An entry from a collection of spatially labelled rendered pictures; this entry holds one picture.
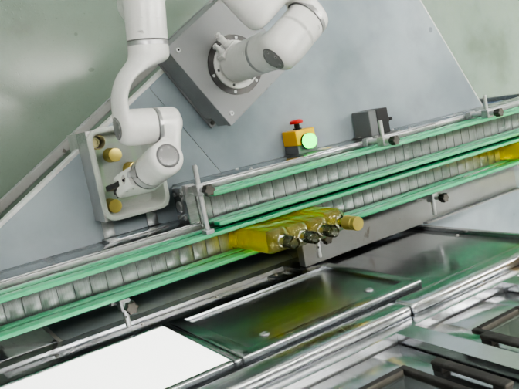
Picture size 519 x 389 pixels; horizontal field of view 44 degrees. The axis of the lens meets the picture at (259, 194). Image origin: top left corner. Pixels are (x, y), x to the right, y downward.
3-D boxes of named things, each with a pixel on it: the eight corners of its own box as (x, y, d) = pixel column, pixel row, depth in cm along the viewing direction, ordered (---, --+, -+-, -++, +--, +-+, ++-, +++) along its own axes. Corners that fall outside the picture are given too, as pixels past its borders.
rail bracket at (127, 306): (109, 323, 148) (129, 335, 137) (102, 295, 147) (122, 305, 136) (125, 317, 150) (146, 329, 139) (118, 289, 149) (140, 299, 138)
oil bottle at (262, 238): (229, 247, 165) (275, 255, 146) (225, 226, 164) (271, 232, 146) (248, 241, 167) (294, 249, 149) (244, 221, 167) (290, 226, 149)
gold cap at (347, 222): (341, 231, 154) (353, 232, 150) (340, 216, 153) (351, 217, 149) (352, 228, 155) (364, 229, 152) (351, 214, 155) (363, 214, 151)
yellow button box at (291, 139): (284, 155, 189) (299, 155, 182) (279, 130, 187) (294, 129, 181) (303, 150, 192) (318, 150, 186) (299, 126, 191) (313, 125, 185)
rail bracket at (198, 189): (190, 232, 158) (213, 237, 147) (176, 167, 155) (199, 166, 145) (201, 229, 159) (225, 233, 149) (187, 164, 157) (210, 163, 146)
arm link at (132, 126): (158, 43, 136) (167, 141, 139) (100, 44, 130) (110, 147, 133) (174, 38, 129) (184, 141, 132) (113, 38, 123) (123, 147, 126)
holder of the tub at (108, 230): (100, 241, 160) (110, 244, 153) (75, 133, 156) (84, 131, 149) (161, 223, 168) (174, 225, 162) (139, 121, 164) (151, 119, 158)
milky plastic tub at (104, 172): (95, 221, 158) (106, 223, 151) (74, 133, 155) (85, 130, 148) (158, 204, 167) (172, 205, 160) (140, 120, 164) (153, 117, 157)
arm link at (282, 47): (235, 54, 149) (267, 39, 134) (267, 16, 153) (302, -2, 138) (262, 84, 152) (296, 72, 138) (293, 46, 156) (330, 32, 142)
